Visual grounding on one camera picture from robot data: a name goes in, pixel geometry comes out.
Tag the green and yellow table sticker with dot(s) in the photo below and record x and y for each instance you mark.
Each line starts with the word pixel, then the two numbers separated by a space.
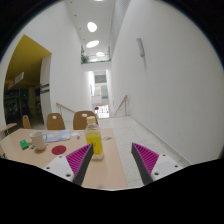
pixel 107 138

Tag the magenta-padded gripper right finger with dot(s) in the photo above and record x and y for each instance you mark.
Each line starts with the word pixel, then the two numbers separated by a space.
pixel 163 164

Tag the wooden chair with white label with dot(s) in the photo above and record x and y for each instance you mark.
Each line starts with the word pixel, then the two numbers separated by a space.
pixel 80 121
pixel 55 122

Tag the green balcony plant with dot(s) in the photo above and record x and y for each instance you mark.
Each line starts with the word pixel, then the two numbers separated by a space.
pixel 84 59

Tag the small green box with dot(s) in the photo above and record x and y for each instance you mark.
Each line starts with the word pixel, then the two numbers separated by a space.
pixel 24 144

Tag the round ceiling lights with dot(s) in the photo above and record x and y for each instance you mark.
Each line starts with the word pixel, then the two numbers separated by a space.
pixel 92 27

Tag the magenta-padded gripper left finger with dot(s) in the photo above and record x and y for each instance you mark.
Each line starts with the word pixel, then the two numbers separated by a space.
pixel 58 165

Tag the pastel colourful paper sheet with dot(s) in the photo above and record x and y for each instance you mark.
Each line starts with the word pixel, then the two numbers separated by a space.
pixel 58 135

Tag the wooden stair handrail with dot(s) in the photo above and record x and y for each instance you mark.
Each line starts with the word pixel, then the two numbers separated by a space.
pixel 65 107
pixel 122 101

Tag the dark shop shelf unit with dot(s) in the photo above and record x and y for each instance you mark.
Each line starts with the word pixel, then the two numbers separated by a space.
pixel 15 105

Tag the hanging white and red sign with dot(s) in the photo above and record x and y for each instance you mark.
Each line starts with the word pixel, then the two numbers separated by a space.
pixel 16 80

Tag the small white paper slip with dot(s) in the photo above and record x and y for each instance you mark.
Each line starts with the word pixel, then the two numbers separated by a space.
pixel 75 134

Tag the white ceramic mug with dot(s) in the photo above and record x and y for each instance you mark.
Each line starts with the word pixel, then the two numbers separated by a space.
pixel 38 140

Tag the small colourful table sticker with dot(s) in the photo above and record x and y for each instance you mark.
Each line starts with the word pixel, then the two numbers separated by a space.
pixel 33 146

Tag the narrow wooden chair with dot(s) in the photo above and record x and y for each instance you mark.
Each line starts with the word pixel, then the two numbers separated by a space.
pixel 26 122

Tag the flat round red coaster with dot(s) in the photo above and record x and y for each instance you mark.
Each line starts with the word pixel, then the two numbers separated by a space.
pixel 58 150

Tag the light wooden side table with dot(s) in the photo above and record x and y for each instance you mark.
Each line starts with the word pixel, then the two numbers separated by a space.
pixel 8 126

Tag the clear bottle with yellow drink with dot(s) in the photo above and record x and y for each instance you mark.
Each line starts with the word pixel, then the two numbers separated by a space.
pixel 93 136

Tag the dark wall sign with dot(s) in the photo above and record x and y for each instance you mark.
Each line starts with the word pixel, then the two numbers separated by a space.
pixel 44 88

